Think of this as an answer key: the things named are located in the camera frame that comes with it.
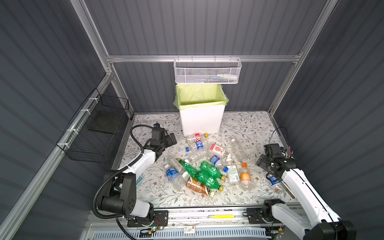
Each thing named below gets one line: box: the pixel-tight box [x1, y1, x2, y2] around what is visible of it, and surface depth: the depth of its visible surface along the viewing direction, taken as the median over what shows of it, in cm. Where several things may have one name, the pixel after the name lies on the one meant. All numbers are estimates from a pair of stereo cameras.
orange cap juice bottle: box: [240, 162, 253, 192], surface depth 85 cm
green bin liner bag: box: [173, 84, 230, 110], surface depth 100 cm
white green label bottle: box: [226, 158, 240, 184], surface depth 86 cm
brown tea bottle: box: [186, 177, 215, 198], surface depth 81 cm
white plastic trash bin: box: [179, 104, 226, 136], surface depth 91 cm
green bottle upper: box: [200, 160, 226, 182], surface depth 88 cm
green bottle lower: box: [195, 172, 224, 192], surface depth 83 cm
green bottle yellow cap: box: [177, 158, 200, 178], surface depth 86 cm
